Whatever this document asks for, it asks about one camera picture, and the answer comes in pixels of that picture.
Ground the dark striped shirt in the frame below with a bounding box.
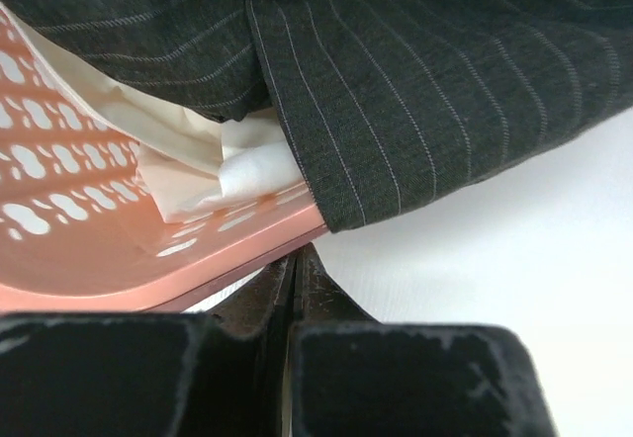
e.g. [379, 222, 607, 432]
[2, 0, 632, 232]

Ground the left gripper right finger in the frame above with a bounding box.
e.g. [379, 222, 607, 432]
[290, 245, 556, 436]

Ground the white shirt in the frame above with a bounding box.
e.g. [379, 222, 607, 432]
[18, 23, 303, 222]

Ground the pink plastic basket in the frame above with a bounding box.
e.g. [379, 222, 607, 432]
[1, 12, 325, 312]

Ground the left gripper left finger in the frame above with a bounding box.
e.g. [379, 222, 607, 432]
[1, 255, 297, 436]

